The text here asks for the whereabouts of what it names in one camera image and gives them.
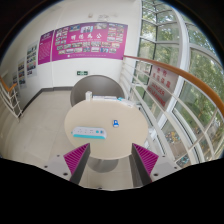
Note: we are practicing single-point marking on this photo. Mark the white stair railing orange handrail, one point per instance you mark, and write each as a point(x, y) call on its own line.
point(10, 98)

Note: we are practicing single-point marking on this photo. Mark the green exit sign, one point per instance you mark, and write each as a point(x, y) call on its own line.
point(82, 73)

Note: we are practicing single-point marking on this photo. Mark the long flat white box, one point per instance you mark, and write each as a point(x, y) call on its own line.
point(105, 98)

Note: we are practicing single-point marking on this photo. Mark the narrow magenta text poster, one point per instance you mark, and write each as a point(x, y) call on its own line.
point(45, 48)

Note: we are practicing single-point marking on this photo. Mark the small upright white box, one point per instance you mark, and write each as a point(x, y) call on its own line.
point(88, 96)

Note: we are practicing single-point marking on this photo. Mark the large magenta photo poster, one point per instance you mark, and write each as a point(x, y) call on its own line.
point(90, 41)

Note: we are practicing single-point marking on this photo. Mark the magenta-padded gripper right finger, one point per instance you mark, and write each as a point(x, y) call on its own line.
point(146, 159)

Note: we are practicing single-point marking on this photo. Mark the white and teal power strip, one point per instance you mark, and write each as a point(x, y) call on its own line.
point(89, 132)

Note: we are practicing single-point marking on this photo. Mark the flat white and blue box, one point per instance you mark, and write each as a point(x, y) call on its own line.
point(126, 101)

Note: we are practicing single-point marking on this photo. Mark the white photo notice board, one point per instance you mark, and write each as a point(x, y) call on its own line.
point(15, 80)
point(21, 72)
point(31, 59)

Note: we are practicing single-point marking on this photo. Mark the white red-lettered warning sign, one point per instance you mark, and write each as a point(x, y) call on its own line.
point(165, 78)

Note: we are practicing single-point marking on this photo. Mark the white charger block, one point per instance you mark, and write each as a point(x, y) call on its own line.
point(116, 123)

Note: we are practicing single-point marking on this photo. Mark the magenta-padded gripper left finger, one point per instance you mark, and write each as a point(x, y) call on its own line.
point(75, 160)

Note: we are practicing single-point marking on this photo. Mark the white railing with orange handrail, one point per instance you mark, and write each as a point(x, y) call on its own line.
point(173, 70)

